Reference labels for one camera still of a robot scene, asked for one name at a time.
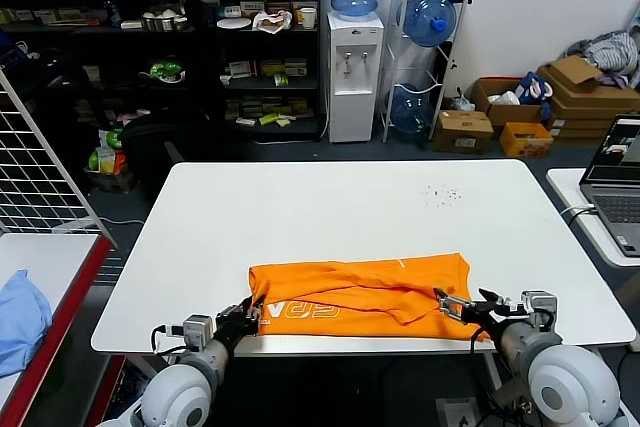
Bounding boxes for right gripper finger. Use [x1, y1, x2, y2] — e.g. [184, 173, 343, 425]
[478, 288, 524, 316]
[432, 288, 474, 321]

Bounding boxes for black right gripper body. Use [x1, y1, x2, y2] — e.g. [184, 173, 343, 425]
[457, 304, 504, 343]

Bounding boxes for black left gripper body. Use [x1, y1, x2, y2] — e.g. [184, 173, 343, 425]
[215, 307, 260, 348]

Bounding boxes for orange t-shirt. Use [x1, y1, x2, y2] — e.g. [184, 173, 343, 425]
[248, 251, 494, 343]

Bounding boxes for grey clothes pile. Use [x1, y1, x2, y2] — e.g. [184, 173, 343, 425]
[563, 26, 640, 88]

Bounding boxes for white rounded work table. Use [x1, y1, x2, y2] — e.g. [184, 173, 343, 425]
[89, 159, 637, 358]

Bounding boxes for white floor socket box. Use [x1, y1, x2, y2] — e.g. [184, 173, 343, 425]
[435, 396, 481, 427]

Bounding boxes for white side table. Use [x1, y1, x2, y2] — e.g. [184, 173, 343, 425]
[544, 166, 640, 268]

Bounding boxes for grey open laptop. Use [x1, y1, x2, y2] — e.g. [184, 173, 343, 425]
[578, 114, 640, 258]

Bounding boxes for yellow cardboard box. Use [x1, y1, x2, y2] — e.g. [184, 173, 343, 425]
[498, 121, 554, 158]

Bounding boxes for closed brown cardboard box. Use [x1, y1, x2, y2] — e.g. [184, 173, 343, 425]
[431, 109, 495, 155]

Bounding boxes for open brown cardboard box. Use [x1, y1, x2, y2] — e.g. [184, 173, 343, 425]
[469, 76, 551, 128]

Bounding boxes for black office chair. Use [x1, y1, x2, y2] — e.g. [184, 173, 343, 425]
[118, 109, 216, 188]

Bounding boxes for basket of snack packets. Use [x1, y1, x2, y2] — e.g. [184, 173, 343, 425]
[84, 127, 136, 193]

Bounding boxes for small tied plastic bag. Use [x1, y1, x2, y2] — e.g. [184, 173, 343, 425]
[452, 89, 476, 112]

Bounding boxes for red edged white table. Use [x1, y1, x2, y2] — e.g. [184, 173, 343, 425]
[0, 232, 126, 427]

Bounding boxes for black shelf unit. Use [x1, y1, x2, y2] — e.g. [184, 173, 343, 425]
[0, 0, 322, 144]

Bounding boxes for light blue cloth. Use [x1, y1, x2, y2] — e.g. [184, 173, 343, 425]
[0, 269, 54, 379]

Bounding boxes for blue white bag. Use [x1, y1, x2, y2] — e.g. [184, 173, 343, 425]
[514, 70, 554, 107]

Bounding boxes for stacked flat cardboard boxes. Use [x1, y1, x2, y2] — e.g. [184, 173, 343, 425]
[537, 55, 640, 141]

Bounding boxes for white water dispenser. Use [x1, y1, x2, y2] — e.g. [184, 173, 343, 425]
[326, 10, 385, 144]

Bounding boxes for plate of green fruit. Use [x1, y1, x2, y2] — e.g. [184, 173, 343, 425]
[138, 59, 187, 84]

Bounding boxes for white metal jug rack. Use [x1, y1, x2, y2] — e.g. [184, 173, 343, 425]
[380, 0, 477, 144]

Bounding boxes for white plate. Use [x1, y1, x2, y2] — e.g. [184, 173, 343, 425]
[215, 16, 253, 31]

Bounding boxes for white red plastic bag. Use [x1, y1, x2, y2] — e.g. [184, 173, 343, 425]
[251, 10, 294, 37]

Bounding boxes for metal bowl with eggs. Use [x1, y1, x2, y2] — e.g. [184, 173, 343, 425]
[141, 4, 190, 33]

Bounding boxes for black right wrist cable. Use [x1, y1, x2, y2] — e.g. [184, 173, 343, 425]
[469, 326, 494, 356]

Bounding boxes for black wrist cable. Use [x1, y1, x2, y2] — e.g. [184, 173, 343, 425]
[151, 325, 186, 356]
[469, 326, 494, 356]

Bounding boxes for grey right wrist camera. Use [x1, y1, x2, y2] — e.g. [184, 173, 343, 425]
[519, 289, 558, 331]

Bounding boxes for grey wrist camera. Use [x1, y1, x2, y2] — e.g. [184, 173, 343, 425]
[167, 314, 216, 351]
[519, 289, 558, 331]

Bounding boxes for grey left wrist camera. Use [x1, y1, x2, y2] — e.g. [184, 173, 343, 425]
[167, 314, 216, 351]

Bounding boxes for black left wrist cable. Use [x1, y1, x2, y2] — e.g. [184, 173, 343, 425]
[151, 325, 186, 356]

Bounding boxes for white laptop cable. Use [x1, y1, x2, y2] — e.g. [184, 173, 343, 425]
[559, 203, 597, 221]

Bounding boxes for white wire grid panel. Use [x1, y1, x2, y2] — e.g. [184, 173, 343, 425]
[0, 69, 119, 248]

